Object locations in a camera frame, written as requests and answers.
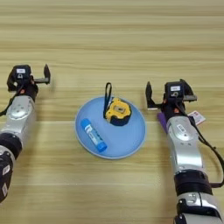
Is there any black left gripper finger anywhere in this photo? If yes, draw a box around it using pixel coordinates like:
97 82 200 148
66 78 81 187
6 71 18 93
43 64 52 86

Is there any pink white small card box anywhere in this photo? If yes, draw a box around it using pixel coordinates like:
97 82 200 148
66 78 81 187
187 109 207 127

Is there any blue glue stick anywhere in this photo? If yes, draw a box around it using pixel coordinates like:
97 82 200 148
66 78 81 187
80 117 109 153

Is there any light blue round plate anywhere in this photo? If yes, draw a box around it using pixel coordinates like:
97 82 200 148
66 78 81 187
74 95 148 161

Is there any black box with white label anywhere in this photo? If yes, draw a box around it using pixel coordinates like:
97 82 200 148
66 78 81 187
12 64 32 81
164 81 186 99

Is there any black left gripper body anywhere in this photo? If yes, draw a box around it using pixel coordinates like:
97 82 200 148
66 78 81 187
17 76 49 102

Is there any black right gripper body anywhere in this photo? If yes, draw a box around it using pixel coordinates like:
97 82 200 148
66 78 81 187
157 94 198 119

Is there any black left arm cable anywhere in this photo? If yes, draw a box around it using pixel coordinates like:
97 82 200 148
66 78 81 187
0 84 25 117

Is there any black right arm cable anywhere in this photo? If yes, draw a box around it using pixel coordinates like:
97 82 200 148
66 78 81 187
176 102 224 189

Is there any yellow black tape measure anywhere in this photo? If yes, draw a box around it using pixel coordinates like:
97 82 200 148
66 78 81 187
102 81 133 127

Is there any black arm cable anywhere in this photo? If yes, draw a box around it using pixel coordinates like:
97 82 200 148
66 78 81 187
0 84 25 117
176 102 224 189

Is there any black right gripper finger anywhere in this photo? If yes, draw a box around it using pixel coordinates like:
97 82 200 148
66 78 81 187
179 78 196 98
145 80 160 111

